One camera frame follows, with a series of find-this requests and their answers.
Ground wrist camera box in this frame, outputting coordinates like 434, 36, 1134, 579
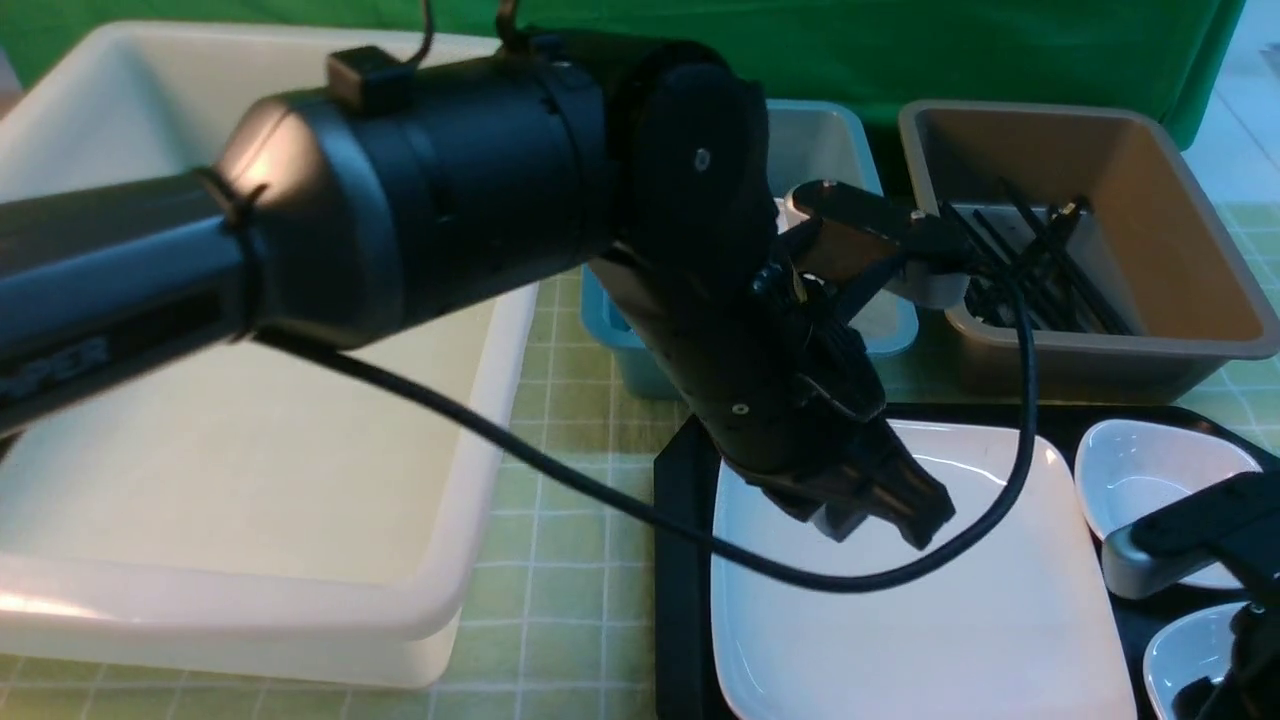
782, 179, 980, 310

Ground black cable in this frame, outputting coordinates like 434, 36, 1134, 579
255, 275, 1039, 594

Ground large white plastic bin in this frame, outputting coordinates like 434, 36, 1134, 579
3, 22, 502, 688

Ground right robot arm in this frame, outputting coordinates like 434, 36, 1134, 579
773, 457, 1277, 719

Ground black chopsticks in bin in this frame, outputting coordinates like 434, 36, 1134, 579
940, 177, 1137, 336

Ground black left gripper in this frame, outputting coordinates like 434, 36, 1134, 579
590, 234, 956, 551

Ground small white dish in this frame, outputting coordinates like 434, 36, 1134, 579
1142, 602, 1245, 719
1075, 419, 1265, 591

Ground grey plastic chopstick bin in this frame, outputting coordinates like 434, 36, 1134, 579
899, 100, 1277, 404

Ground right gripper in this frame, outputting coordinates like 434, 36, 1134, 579
1102, 471, 1279, 601

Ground large white square plate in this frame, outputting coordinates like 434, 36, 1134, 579
710, 421, 1138, 719

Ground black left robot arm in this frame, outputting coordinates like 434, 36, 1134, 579
3, 32, 960, 548

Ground blue plastic spoon bin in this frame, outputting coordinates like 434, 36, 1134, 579
579, 99, 919, 401

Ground green checkered table mat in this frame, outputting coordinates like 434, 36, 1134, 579
3, 200, 1277, 719

